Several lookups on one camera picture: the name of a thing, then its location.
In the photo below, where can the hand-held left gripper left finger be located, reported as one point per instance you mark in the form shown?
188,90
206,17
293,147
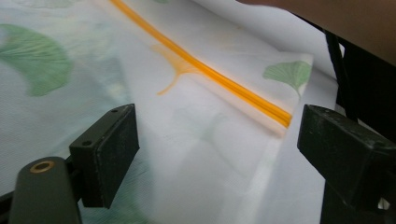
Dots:
106,155

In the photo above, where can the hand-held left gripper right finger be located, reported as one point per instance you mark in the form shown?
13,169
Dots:
348,152

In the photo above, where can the white table cover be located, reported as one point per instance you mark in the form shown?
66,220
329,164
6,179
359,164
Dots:
264,28

